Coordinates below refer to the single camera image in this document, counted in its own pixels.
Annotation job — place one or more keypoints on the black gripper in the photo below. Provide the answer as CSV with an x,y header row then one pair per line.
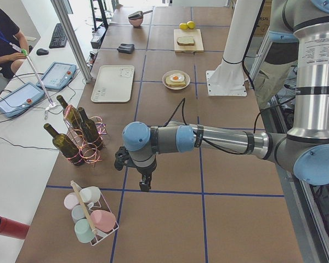
x,y
145,174

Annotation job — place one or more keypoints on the bread slice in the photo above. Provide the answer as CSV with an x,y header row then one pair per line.
x,y
174,84
186,41

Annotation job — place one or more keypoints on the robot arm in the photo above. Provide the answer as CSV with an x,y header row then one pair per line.
x,y
303,150

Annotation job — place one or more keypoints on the cream bear tray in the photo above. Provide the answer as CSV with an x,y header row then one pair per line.
x,y
113,84

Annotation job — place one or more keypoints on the white cup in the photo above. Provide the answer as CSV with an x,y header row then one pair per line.
x,y
90,194

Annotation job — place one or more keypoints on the pink cup large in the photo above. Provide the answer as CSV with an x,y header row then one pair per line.
x,y
103,220

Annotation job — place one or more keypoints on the grey cup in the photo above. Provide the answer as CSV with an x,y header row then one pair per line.
x,y
77,213

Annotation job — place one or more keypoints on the light pink cup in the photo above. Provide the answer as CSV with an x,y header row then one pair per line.
x,y
70,201

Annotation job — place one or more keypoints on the mint green cup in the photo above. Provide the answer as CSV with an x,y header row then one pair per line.
x,y
83,231

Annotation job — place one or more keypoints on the green wine bottle middle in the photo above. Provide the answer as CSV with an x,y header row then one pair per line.
x,y
89,129

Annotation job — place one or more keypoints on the green wine bottle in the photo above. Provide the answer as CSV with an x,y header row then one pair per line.
x,y
65,145
70,113
89,129

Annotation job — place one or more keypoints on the green wine bottle front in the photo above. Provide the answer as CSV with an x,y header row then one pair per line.
x,y
65,145

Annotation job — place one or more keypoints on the green wine bottle back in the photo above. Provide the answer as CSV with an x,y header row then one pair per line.
x,y
70,113

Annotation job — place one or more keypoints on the bread slice under egg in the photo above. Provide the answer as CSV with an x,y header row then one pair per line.
x,y
174,84

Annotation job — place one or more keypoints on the fried egg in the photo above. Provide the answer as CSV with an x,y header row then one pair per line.
x,y
177,77

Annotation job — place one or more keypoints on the white plate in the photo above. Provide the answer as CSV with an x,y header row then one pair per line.
x,y
187,79

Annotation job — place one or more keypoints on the grey folded cloth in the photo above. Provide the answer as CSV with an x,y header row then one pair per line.
x,y
126,48

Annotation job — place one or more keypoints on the teach pendant far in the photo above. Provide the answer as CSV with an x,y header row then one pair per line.
x,y
58,75

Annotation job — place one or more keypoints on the teach pendant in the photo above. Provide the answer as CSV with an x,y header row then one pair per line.
x,y
58,75
20,100

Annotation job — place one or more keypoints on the wooden cutting board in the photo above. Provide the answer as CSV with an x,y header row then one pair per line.
x,y
196,33

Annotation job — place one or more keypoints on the teach pendant near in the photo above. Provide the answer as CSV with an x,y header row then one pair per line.
x,y
20,100

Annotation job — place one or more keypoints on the red cylinder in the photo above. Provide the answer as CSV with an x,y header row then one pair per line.
x,y
13,229

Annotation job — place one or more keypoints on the pink bowl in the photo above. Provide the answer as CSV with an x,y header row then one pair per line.
x,y
135,21

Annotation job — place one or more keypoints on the yellow lemon left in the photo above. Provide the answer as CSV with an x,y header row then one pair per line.
x,y
183,26

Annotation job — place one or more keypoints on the black computer mouse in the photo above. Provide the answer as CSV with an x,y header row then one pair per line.
x,y
42,51

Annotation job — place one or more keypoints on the black keyboard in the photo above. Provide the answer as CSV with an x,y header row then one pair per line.
x,y
59,38

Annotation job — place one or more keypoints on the metal scoop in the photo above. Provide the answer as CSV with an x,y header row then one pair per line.
x,y
138,14

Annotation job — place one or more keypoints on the standing person beige trousers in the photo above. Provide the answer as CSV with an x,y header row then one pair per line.
x,y
274,71

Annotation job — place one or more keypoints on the seated person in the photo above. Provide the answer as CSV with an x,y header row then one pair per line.
x,y
12,41

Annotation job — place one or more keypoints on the cardboard box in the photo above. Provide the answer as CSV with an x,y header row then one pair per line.
x,y
264,20

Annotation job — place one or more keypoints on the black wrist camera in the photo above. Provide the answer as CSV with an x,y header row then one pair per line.
x,y
122,159

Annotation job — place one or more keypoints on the white wire cup rack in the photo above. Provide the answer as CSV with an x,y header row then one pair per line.
x,y
100,205

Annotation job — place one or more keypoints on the wooden rack handle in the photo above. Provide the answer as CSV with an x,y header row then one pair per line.
x,y
85,211

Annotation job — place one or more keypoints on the copper wire bottle rack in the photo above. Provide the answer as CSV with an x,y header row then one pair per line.
x,y
88,151

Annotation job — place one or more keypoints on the silver stick green handle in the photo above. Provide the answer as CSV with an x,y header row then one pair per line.
x,y
52,104

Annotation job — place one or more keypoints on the aluminium frame post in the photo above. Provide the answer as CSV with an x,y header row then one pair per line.
x,y
62,14

